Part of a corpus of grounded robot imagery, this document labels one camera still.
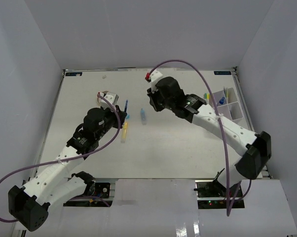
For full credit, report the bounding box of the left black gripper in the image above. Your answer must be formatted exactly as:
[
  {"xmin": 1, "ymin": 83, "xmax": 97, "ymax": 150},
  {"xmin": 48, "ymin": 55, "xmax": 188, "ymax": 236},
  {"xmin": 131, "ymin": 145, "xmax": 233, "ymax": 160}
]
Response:
[{"xmin": 96, "ymin": 105, "xmax": 127, "ymax": 140}]

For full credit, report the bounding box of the blue gel pen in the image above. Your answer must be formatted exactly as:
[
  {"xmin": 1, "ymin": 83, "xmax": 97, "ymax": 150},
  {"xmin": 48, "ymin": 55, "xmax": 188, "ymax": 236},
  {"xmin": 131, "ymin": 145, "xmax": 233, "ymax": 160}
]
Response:
[{"xmin": 124, "ymin": 99, "xmax": 128, "ymax": 113}]

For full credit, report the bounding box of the small blue spray bottle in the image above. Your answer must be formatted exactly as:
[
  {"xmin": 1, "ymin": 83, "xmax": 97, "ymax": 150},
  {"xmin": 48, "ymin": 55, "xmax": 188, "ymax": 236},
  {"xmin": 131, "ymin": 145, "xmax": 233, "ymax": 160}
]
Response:
[{"xmin": 217, "ymin": 97, "xmax": 225, "ymax": 106}]

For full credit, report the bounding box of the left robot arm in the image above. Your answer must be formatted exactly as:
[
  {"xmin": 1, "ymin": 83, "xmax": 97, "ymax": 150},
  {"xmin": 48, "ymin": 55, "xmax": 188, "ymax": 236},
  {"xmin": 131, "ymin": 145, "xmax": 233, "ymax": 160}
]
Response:
[{"xmin": 8, "ymin": 105, "xmax": 127, "ymax": 232}]

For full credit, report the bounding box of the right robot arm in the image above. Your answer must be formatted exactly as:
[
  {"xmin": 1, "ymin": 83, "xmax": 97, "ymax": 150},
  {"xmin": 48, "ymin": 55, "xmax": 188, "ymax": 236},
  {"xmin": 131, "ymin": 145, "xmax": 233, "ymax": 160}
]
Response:
[{"xmin": 147, "ymin": 76, "xmax": 271, "ymax": 197}]

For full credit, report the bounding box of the yellow highlighter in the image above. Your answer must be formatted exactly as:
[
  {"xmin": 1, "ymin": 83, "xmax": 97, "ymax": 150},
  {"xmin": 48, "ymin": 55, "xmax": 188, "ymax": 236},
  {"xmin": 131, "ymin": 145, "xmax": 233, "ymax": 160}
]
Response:
[{"xmin": 121, "ymin": 122, "xmax": 128, "ymax": 143}]

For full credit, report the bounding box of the blue highlighter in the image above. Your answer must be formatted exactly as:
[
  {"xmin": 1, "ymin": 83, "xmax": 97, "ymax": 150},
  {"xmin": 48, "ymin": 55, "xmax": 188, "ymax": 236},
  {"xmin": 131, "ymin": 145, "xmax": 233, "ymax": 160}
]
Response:
[{"xmin": 140, "ymin": 108, "xmax": 147, "ymax": 125}]

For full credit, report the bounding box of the left blue corner label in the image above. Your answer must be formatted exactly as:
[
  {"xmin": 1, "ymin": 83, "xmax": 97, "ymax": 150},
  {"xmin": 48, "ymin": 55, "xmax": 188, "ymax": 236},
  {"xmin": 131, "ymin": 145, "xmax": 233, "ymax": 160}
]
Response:
[{"xmin": 65, "ymin": 72, "xmax": 82, "ymax": 77}]

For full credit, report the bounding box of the blue corner label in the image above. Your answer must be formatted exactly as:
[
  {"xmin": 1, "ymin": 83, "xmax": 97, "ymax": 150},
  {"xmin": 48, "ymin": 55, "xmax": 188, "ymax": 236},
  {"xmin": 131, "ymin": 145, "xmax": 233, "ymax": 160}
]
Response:
[
  {"xmin": 214, "ymin": 71, "xmax": 231, "ymax": 76},
  {"xmin": 65, "ymin": 72, "xmax": 82, "ymax": 77}
]

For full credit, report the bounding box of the right blue corner label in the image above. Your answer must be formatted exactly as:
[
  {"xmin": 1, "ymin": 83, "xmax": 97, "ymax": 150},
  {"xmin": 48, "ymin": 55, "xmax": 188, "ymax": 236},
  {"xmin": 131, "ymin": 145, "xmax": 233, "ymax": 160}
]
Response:
[{"xmin": 214, "ymin": 71, "xmax": 231, "ymax": 76}]

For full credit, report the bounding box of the white compartment organizer tray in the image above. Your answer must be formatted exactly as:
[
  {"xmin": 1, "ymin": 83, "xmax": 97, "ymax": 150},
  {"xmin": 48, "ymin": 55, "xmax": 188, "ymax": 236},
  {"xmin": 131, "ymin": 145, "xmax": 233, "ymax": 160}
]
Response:
[{"xmin": 205, "ymin": 87, "xmax": 243, "ymax": 123}]

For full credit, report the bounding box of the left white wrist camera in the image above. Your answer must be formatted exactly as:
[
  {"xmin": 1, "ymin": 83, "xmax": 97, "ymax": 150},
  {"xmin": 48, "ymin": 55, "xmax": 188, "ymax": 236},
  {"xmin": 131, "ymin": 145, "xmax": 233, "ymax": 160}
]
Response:
[{"xmin": 99, "ymin": 91, "xmax": 119, "ymax": 108}]

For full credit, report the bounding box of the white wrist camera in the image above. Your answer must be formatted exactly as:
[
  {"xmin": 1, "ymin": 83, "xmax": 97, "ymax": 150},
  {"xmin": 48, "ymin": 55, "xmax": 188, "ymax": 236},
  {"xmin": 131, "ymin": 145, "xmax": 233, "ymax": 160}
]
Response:
[
  {"xmin": 145, "ymin": 70, "xmax": 163, "ymax": 93},
  {"xmin": 99, "ymin": 91, "xmax": 119, "ymax": 108}
]

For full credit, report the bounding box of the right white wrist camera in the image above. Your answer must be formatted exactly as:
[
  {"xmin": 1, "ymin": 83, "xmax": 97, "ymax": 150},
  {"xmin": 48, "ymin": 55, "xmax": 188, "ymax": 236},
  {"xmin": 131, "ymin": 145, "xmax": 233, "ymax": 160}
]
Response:
[{"xmin": 145, "ymin": 70, "xmax": 163, "ymax": 93}]

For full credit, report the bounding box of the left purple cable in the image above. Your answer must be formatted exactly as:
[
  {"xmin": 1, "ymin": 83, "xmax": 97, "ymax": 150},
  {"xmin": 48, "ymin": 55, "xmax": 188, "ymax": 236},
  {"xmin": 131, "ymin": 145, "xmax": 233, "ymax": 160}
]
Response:
[{"xmin": 0, "ymin": 95, "xmax": 122, "ymax": 223}]

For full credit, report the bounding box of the purple cable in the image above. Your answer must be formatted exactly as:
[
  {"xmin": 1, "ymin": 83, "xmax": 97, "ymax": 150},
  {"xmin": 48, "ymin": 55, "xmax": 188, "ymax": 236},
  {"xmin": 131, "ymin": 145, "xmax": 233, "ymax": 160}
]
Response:
[
  {"xmin": 0, "ymin": 95, "xmax": 122, "ymax": 223},
  {"xmin": 148, "ymin": 59, "xmax": 253, "ymax": 217}
]

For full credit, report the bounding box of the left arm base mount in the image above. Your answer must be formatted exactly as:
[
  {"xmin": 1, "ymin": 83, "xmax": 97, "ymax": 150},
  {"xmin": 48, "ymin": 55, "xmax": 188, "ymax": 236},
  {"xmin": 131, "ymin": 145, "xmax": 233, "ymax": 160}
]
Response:
[{"xmin": 71, "ymin": 182, "xmax": 111, "ymax": 200}]

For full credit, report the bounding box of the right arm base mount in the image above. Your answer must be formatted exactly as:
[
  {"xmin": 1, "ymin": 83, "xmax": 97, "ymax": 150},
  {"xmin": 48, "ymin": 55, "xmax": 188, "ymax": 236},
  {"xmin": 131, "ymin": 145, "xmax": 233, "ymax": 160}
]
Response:
[{"xmin": 194, "ymin": 170, "xmax": 245, "ymax": 210}]

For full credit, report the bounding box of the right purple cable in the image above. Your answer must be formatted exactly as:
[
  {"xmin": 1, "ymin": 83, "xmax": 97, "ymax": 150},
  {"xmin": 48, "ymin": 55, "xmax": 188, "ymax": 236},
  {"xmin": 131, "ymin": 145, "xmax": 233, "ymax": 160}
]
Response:
[{"xmin": 148, "ymin": 59, "xmax": 253, "ymax": 217}]

